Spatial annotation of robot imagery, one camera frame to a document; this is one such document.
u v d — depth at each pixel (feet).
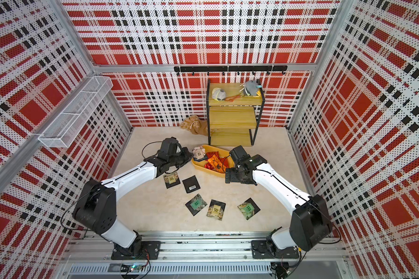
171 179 3.14
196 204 2.83
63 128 2.31
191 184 3.06
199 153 2.97
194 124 3.59
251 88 2.78
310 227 1.35
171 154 2.34
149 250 2.42
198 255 2.40
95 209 1.47
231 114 2.98
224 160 3.34
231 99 2.88
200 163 3.16
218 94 2.70
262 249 2.39
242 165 1.92
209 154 3.24
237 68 2.92
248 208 2.82
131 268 2.27
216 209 2.77
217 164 3.23
